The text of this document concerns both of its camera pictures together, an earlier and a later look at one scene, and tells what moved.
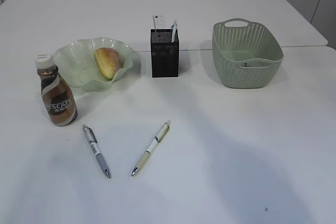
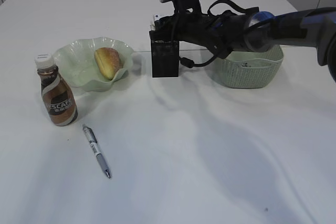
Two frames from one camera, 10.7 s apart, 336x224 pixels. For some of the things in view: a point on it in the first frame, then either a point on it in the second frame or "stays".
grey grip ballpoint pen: [92, 140] stays
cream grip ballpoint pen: [158, 138] -> [152, 25]
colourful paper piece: [245, 64] stays
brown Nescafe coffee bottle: [60, 100] stays
